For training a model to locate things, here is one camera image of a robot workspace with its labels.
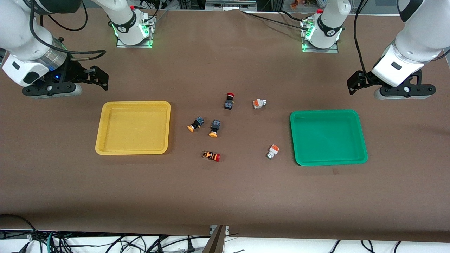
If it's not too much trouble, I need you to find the yellow push button black body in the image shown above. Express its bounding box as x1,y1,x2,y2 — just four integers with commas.
187,116,205,133
208,119,221,138

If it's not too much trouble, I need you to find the yellow plastic tray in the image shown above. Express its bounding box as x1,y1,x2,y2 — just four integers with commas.
95,101,171,155

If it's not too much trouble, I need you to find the green plastic tray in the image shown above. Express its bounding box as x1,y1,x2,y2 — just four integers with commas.
290,109,368,166

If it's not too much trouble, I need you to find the orange colourful object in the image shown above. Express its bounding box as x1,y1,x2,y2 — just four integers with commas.
290,0,317,9

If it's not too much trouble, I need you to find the red push button orange body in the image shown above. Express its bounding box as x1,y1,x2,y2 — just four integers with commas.
202,150,221,162

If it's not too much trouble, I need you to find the grey metal device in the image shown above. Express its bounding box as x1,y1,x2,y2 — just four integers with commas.
205,0,257,10

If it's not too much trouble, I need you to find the brown table cover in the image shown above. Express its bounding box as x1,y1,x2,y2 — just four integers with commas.
0,7,450,243

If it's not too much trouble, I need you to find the brown table leg beam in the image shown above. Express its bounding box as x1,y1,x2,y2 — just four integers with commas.
203,225,227,253

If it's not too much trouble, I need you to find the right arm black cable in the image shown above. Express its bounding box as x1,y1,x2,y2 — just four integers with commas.
29,0,107,62

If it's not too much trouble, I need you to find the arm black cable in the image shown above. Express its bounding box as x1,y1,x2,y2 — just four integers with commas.
29,0,107,62
353,0,369,79

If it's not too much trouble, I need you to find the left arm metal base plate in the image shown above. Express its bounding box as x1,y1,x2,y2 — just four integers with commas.
301,18,339,54

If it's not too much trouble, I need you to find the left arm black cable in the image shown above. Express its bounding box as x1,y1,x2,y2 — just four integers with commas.
353,0,369,79

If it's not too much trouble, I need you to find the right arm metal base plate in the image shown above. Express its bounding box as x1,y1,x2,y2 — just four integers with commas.
116,16,155,48

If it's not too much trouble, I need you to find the thin black cable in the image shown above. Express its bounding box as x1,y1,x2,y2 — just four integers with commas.
240,10,310,30

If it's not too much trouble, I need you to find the thick black cable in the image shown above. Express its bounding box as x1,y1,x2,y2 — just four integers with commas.
0,214,39,243

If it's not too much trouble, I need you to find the green cable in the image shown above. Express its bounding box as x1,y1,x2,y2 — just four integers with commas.
46,230,57,253

